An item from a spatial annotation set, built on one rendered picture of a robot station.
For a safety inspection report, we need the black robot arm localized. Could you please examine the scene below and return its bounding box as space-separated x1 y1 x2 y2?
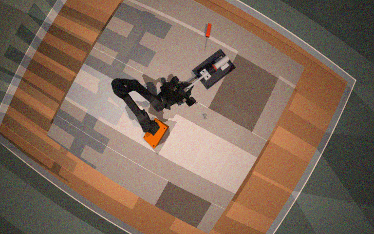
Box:
111 78 184 136

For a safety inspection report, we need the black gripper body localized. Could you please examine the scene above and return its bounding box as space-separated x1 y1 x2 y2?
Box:
170 76 196 107

